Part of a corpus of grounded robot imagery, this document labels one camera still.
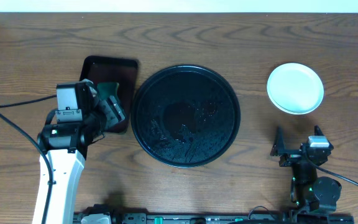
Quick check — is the green yellow sponge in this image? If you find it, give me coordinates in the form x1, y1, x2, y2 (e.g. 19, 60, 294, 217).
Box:
97, 82, 119, 100

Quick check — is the light green plate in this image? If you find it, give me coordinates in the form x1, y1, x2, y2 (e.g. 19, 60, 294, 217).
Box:
266, 63, 324, 115

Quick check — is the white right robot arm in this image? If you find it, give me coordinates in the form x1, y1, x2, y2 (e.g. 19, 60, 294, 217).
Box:
270, 126, 342, 219

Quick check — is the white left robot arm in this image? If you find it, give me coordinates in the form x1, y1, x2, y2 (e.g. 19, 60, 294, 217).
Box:
32, 93, 126, 223

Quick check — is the black rectangular tray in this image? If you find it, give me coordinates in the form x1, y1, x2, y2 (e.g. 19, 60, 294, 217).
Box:
80, 55, 138, 134

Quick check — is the black round tray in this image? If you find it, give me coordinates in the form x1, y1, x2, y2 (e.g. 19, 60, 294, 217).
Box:
131, 65, 241, 167

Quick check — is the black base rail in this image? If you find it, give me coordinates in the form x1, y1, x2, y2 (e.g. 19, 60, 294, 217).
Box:
73, 203, 355, 224

